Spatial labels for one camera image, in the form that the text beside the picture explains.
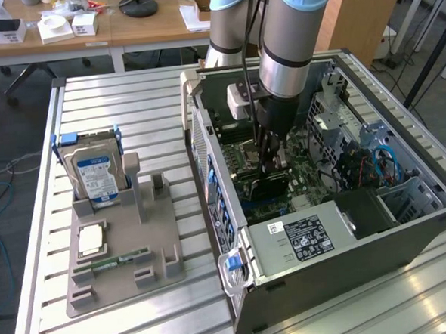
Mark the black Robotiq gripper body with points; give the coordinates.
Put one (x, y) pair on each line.
(278, 116)

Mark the black graphics card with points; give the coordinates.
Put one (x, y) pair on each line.
(270, 188)

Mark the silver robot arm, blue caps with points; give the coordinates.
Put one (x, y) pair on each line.
(291, 41)

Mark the CPU socket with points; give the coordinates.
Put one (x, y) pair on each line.
(249, 152)

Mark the RAM stick in slot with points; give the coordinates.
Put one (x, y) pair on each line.
(248, 177)

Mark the green motherboard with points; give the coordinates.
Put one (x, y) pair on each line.
(311, 184)

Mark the blue expansion slot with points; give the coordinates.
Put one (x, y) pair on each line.
(248, 203)

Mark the tall metal disk bay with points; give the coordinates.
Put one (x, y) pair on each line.
(334, 126)

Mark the grey power supply unit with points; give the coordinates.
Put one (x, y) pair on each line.
(274, 254)

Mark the black plastic shroud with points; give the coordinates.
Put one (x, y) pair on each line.
(366, 211)

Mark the blue case latch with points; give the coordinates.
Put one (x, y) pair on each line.
(233, 265)

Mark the white paper stack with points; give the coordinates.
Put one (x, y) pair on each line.
(195, 19)

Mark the open dark grey PC case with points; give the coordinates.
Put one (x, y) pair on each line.
(328, 281)

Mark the low metal disk bay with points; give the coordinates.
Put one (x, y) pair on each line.
(410, 201)

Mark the wooden cabinet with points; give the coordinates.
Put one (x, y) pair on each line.
(380, 13)

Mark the black tripod leg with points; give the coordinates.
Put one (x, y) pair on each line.
(430, 61)

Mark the wooden desk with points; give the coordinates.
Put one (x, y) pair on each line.
(142, 28)

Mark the grey plastic parts rack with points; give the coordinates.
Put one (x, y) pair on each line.
(125, 233)

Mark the hard disk in blue caddy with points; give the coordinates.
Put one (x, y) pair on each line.
(96, 174)

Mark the black round lamp base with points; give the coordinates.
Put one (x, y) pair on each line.
(137, 7)

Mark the green RAM stick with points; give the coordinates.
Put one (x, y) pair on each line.
(111, 261)

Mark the silver CPU chip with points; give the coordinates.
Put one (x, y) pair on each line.
(91, 239)

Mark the small white cardboard box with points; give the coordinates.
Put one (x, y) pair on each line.
(85, 25)

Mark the white holder with round hollow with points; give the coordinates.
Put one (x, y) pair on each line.
(55, 31)

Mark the black office chair base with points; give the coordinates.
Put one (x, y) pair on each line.
(24, 75)

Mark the white box with black top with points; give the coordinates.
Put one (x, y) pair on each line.
(8, 32)

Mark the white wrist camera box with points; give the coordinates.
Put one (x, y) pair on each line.
(238, 101)

